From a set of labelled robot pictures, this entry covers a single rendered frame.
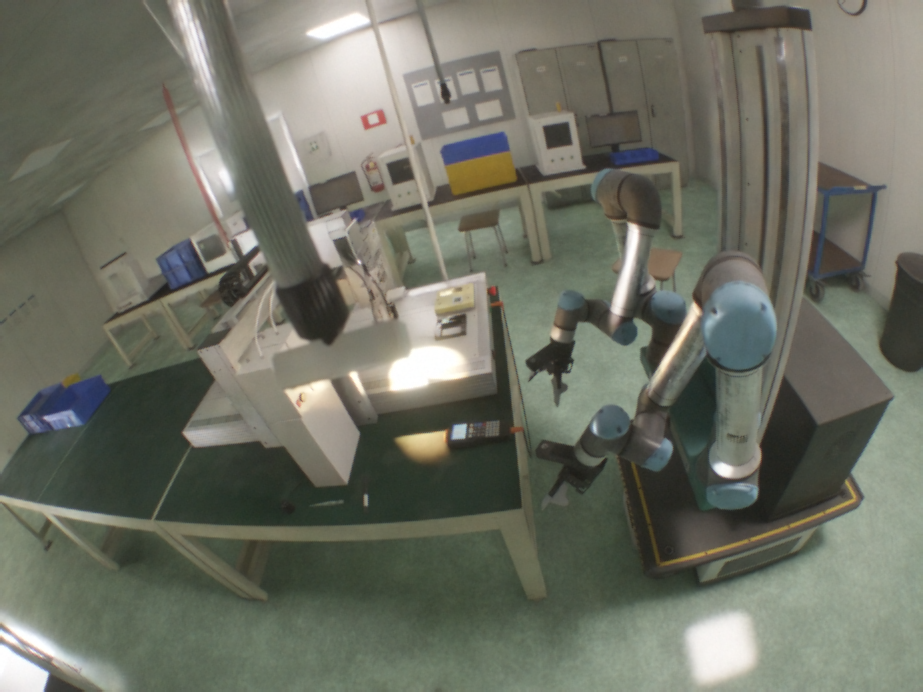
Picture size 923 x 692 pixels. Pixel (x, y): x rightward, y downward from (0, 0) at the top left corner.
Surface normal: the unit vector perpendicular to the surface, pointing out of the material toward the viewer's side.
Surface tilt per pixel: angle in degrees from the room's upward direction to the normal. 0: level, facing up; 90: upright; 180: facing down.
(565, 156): 90
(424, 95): 90
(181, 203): 90
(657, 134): 90
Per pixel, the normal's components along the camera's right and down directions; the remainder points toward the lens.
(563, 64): -0.03, 0.58
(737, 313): -0.48, 0.50
